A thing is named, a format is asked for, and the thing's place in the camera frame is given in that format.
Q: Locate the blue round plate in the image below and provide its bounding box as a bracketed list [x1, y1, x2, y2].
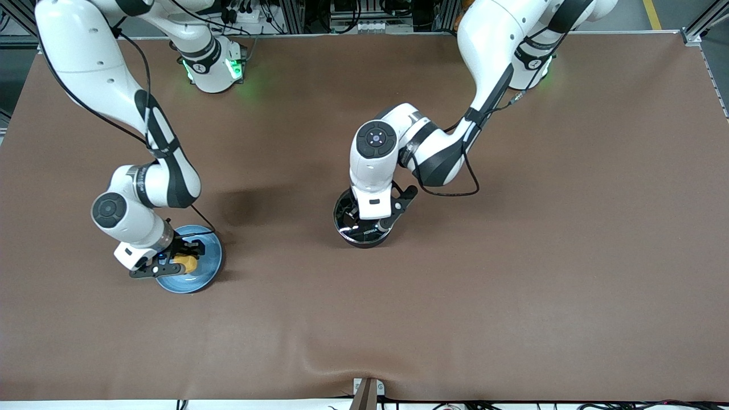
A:
[155, 225, 224, 295]

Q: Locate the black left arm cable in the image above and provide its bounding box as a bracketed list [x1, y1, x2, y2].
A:
[407, 85, 556, 198]

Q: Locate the brown table mat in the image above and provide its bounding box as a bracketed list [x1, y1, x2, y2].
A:
[0, 33, 729, 402]

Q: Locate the metal table edge bracket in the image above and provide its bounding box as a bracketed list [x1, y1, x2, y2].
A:
[353, 378, 386, 410]

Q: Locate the black pot with blue handle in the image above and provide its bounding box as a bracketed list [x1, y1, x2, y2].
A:
[333, 188, 395, 249]

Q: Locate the white socket strip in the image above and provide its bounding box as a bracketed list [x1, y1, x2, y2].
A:
[330, 20, 383, 35]

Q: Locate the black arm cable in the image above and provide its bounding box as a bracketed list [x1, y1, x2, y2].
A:
[35, 23, 218, 235]
[407, 85, 556, 198]

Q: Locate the white power strip with plugs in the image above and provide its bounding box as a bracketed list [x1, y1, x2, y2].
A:
[223, 5, 258, 24]

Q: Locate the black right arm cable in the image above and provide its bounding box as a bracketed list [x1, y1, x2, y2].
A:
[35, 23, 218, 235]

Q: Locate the aluminium frame profile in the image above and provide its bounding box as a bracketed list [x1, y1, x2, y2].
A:
[0, 0, 42, 38]
[682, 0, 729, 46]
[437, 0, 457, 32]
[280, 0, 306, 35]

